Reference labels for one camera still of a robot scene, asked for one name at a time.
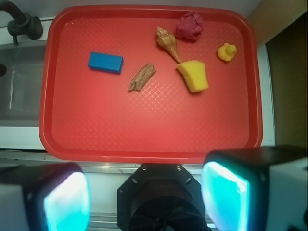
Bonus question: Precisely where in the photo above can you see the brown wood piece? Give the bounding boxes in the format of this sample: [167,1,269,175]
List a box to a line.
[128,63,156,92]

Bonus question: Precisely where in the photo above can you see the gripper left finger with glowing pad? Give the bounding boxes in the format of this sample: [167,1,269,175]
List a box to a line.
[0,163,91,231]

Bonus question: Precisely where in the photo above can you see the stainless steel sink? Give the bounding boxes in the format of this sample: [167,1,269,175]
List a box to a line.
[0,41,46,127]

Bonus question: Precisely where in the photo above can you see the blue rectangular block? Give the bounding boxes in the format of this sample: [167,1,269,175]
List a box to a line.
[88,52,124,74]

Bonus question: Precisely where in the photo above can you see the dark metal faucet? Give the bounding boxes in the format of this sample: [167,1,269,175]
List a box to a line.
[0,0,43,46]

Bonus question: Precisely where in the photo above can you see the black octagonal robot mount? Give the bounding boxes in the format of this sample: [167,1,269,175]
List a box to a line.
[117,164,211,231]

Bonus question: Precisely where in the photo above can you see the tan spiral seashell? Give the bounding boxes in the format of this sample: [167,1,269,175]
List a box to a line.
[156,27,182,64]

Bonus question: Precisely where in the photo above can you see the red plastic tray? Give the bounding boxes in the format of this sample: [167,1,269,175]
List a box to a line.
[39,5,263,163]

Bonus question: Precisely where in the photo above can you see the crumpled red paper ball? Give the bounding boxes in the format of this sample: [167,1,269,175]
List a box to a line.
[175,12,204,41]

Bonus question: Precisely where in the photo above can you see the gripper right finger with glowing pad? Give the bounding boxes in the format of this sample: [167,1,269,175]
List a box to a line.
[201,146,308,231]

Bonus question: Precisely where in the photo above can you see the yellow rubber duck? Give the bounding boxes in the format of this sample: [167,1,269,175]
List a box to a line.
[217,43,237,62]

